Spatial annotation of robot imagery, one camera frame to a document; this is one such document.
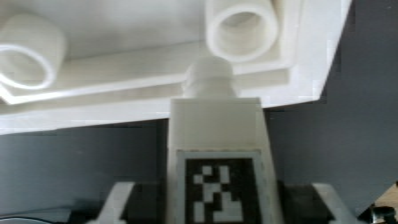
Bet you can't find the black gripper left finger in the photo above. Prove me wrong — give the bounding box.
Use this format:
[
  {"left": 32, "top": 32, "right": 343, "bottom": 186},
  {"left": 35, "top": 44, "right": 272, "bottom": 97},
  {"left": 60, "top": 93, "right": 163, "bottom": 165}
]
[{"left": 85, "top": 182, "right": 163, "bottom": 224}]

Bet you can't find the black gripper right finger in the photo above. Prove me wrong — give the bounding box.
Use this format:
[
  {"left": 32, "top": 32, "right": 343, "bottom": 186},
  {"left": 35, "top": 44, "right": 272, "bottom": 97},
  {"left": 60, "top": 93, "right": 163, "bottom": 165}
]
[{"left": 277, "top": 183, "right": 359, "bottom": 224}]

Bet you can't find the white table leg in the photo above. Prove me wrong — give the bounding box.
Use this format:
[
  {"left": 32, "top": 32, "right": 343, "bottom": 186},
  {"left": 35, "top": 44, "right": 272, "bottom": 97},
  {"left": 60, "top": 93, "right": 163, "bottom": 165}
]
[{"left": 165, "top": 57, "right": 284, "bottom": 224}]

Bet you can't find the white square tabletop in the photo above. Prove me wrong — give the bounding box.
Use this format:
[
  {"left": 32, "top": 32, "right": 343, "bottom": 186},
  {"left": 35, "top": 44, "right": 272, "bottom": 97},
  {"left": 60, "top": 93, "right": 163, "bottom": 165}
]
[{"left": 0, "top": 0, "right": 353, "bottom": 135}]

